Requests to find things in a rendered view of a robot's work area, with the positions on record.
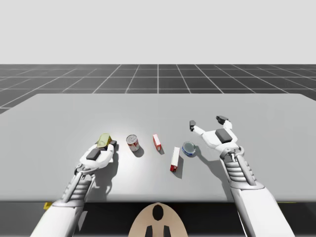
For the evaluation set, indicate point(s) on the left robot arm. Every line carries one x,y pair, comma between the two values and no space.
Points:
61,212

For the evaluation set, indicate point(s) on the red and white carton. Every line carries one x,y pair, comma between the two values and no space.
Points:
175,158

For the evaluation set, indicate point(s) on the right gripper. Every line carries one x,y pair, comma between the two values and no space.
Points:
217,139

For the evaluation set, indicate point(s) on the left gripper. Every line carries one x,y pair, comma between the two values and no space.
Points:
97,159

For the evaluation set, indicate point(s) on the tan robot part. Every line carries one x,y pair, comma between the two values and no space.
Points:
158,222

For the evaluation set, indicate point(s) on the red and white can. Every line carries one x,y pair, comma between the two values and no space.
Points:
133,143

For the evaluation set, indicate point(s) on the blue flat can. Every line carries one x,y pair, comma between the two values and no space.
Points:
189,148

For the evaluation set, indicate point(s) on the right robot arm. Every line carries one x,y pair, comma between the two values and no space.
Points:
254,202

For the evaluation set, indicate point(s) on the green and blue rectangular can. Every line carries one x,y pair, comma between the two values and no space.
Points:
103,140

